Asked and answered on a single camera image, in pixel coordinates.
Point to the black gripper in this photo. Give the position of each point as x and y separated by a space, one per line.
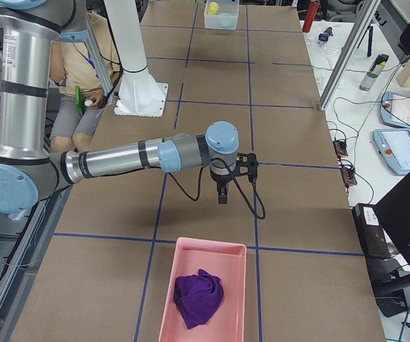
221 184

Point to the purple cloth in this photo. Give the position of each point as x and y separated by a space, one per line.
198 297

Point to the yellow plastic cup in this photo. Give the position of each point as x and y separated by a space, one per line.
213 8

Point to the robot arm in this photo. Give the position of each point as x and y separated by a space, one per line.
29 104

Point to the black small computer box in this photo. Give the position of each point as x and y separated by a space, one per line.
371 234

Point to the pink plastic bin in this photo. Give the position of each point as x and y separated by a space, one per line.
223 259

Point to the seated person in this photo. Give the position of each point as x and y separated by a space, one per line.
71 65

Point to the clear plastic bin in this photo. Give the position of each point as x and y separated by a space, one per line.
225 7

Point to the teach pendant near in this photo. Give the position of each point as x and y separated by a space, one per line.
394 147

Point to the teach pendant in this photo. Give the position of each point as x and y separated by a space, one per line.
395 110
394 147

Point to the clear water bottle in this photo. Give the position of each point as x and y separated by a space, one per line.
374 71

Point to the teach pendant far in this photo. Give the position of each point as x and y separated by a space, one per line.
395 110

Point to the red water bottle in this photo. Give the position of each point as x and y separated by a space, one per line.
310 15

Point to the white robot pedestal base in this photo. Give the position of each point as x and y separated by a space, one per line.
139 94

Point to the green handled tool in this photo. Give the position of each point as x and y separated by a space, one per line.
79 100

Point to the aluminium frame post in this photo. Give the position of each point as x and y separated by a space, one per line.
360 25

